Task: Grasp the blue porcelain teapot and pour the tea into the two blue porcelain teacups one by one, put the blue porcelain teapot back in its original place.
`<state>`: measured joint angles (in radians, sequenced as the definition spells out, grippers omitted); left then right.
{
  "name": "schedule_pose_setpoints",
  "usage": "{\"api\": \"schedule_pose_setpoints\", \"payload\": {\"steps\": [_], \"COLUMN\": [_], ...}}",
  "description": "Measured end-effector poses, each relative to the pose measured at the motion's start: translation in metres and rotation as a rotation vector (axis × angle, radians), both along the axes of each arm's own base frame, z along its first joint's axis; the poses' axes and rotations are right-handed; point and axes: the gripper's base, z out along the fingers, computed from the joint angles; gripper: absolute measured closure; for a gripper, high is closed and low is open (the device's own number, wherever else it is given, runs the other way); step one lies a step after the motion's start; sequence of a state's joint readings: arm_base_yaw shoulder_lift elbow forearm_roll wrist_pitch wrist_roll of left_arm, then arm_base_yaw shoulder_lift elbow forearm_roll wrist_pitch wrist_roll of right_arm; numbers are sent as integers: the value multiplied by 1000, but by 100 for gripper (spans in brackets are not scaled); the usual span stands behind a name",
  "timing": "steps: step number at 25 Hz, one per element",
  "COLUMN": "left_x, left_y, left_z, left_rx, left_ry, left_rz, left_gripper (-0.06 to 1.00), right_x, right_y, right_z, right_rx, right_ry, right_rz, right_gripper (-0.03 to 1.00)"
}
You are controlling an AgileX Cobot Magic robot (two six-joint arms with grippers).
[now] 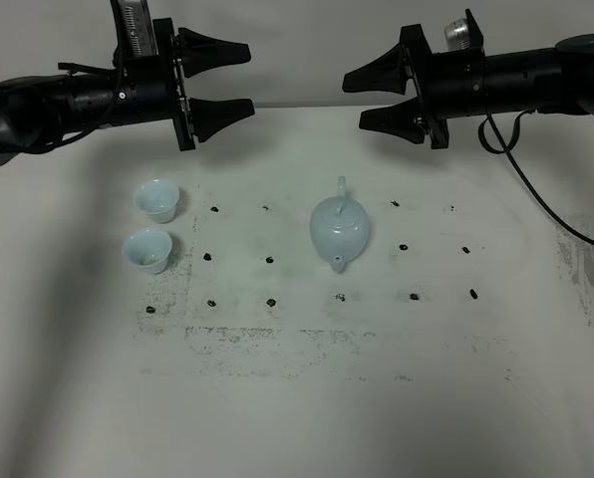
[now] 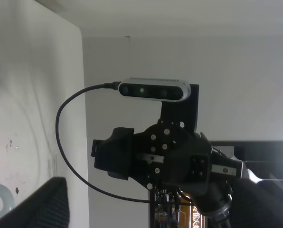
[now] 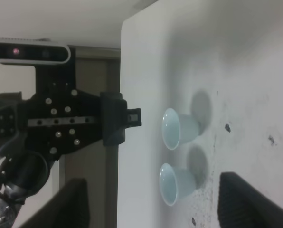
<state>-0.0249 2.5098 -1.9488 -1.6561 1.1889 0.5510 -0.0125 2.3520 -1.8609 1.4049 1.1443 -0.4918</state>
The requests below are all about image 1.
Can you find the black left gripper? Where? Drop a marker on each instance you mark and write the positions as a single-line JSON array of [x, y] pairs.
[[153, 89]]

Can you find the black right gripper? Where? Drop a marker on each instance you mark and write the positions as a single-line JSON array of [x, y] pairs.
[[449, 85]]

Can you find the light blue porcelain teapot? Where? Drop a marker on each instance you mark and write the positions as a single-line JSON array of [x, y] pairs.
[[339, 228]]

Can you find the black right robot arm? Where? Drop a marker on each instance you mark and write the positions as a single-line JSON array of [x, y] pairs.
[[556, 80]]

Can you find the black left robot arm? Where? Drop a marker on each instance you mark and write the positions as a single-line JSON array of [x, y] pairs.
[[40, 114]]

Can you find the far light blue teacup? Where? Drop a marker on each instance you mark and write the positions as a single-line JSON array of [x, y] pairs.
[[157, 199]]

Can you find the light blue teacup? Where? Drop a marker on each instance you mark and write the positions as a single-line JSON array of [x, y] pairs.
[[157, 199], [148, 250]]

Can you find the near light blue teacup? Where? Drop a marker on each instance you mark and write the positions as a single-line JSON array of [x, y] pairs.
[[148, 250]]

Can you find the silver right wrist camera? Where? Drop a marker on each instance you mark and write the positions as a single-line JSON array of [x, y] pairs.
[[464, 34]]

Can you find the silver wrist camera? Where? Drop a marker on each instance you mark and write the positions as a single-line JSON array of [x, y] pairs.
[[135, 27], [464, 34]]

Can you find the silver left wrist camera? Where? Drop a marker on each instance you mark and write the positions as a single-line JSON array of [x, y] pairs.
[[135, 27]]

